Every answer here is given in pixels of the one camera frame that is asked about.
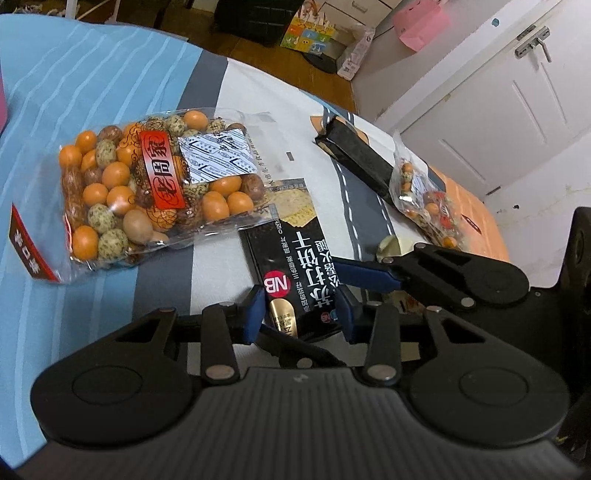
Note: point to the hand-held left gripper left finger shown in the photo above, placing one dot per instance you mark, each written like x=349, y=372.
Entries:
x=251, y=316

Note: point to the pink and white pack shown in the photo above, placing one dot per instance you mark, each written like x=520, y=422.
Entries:
x=355, y=53

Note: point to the dark round mat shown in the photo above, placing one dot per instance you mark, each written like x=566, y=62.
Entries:
x=323, y=62

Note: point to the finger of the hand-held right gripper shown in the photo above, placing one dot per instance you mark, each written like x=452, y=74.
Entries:
x=300, y=350
x=364, y=274

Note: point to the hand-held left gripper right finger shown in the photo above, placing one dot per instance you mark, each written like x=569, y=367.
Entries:
x=350, y=321

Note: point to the white wardrobe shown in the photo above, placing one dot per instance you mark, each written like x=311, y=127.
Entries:
x=364, y=9

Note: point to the black cracker packet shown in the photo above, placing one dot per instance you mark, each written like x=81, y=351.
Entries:
x=295, y=258

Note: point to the white door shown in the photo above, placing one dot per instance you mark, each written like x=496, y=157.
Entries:
x=531, y=115

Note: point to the pink cardboard box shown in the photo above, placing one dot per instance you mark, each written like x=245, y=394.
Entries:
x=2, y=106

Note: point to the black suitcase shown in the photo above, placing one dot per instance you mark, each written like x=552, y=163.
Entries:
x=254, y=18

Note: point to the pink hanging bag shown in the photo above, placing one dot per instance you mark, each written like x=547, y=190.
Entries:
x=422, y=25

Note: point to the clear bag of mixed nuts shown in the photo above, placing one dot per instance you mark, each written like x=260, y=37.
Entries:
x=429, y=203
x=120, y=184

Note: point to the colourful gift bag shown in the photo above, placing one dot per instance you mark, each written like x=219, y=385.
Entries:
x=307, y=37

